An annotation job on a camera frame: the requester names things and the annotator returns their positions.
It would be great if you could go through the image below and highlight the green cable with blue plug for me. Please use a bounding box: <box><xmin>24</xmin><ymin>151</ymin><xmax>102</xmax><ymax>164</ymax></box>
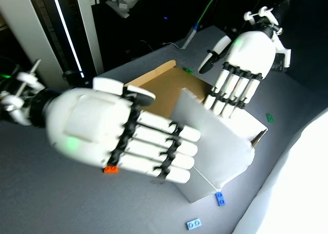
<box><xmin>193</xmin><ymin>0</ymin><xmax>222</xmax><ymax>31</ymax></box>

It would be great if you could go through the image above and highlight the narrow white cabinet post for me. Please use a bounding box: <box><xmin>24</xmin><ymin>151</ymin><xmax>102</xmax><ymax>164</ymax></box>
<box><xmin>74</xmin><ymin>0</ymin><xmax>105</xmax><ymax>75</ymax></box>

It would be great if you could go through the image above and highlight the wide white cabinet panel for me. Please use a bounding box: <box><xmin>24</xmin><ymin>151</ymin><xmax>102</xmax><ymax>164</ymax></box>
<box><xmin>0</xmin><ymin>0</ymin><xmax>70</xmax><ymax>89</ymax></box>

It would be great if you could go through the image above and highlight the thin white cable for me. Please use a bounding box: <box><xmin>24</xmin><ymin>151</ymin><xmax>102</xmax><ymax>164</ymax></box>
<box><xmin>161</xmin><ymin>41</ymin><xmax>184</xmax><ymax>49</ymax></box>

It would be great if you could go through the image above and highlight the brown cardboard box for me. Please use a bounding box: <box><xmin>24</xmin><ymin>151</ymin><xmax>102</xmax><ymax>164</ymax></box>
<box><xmin>122</xmin><ymin>59</ymin><xmax>269</xmax><ymax>203</ymax></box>

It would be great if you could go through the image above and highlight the light blue toy brick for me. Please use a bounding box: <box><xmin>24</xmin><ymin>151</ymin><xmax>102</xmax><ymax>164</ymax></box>
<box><xmin>186</xmin><ymin>218</ymin><xmax>202</xmax><ymax>231</ymax></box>

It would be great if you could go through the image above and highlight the grey table cloth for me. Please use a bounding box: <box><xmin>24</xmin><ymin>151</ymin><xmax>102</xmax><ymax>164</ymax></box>
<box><xmin>0</xmin><ymin>25</ymin><xmax>328</xmax><ymax>234</ymax></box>

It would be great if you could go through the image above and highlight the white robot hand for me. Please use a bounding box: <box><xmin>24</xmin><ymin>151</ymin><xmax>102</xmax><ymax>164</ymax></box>
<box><xmin>198</xmin><ymin>30</ymin><xmax>277</xmax><ymax>119</ymax></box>
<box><xmin>45</xmin><ymin>76</ymin><xmax>202</xmax><ymax>185</ymax></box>

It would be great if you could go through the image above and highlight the grey cable adapter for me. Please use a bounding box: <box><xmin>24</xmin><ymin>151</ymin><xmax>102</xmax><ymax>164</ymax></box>
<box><xmin>180</xmin><ymin>26</ymin><xmax>199</xmax><ymax>50</ymax></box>

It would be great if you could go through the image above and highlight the white light strip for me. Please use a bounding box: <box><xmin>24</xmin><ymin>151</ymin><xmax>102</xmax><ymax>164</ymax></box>
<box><xmin>50</xmin><ymin>0</ymin><xmax>87</xmax><ymax>79</ymax></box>

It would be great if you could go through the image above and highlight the white backdrop cloth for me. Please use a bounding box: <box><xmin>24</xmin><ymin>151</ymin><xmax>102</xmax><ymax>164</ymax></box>
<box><xmin>232</xmin><ymin>113</ymin><xmax>328</xmax><ymax>234</ymax></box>

